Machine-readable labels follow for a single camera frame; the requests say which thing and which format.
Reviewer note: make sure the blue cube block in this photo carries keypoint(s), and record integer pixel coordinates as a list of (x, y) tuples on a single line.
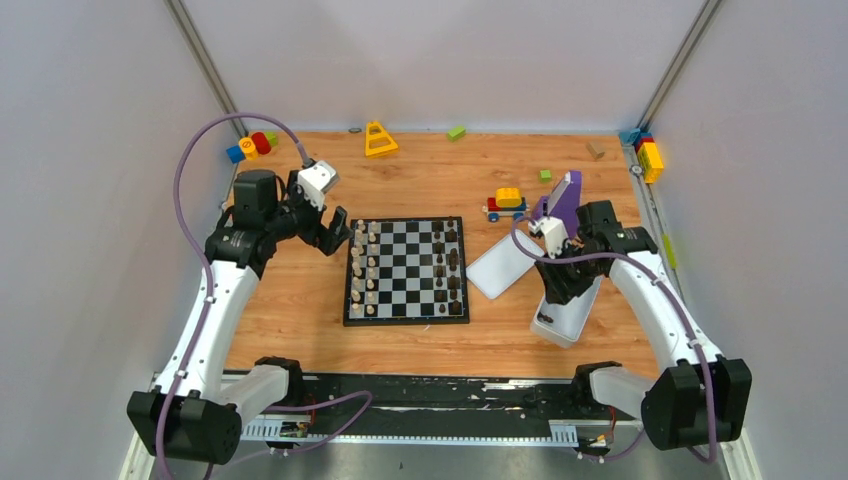
[(235, 154)]

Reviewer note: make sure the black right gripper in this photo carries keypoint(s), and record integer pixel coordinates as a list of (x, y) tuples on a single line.
[(556, 287)]

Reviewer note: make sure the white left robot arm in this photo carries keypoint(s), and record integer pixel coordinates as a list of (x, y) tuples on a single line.
[(189, 414)]

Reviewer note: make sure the yellow cylinder block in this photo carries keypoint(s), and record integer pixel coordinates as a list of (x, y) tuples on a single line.
[(248, 148)]

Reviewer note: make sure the red cylinder block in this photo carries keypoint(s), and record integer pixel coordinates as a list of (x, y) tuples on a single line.
[(261, 143)]

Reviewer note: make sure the purple toy stand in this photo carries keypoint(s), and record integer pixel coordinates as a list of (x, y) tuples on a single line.
[(561, 203)]

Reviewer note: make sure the toy car blue wheels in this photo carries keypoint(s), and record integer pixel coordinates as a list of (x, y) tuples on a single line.
[(506, 202)]

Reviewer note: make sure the yellow lego brick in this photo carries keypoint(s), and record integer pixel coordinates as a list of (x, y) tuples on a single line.
[(650, 160)]

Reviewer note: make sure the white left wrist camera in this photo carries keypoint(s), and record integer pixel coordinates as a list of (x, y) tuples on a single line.
[(316, 181)]

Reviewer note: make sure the white tin box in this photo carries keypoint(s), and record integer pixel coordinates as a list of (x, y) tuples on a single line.
[(562, 324)]

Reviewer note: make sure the green lego brick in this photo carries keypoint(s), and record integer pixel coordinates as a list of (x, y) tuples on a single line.
[(272, 138)]

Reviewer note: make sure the wooden brown block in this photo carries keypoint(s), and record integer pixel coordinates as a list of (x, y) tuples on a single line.
[(595, 149)]

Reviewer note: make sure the yellow triangle toy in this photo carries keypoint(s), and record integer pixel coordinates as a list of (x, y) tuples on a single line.
[(378, 141)]

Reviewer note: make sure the black white chess board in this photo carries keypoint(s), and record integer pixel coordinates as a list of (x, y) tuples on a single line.
[(397, 272)]

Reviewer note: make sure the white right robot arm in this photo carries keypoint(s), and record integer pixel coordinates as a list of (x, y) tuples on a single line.
[(700, 397)]

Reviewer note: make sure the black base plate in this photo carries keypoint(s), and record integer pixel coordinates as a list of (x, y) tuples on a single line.
[(553, 398)]

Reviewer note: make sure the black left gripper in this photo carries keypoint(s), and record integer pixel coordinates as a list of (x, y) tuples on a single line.
[(318, 230)]

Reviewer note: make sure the green block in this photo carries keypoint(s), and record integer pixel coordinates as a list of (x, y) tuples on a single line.
[(456, 133)]

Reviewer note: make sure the brown chess piece long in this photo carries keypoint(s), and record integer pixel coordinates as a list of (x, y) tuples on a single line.
[(453, 259)]

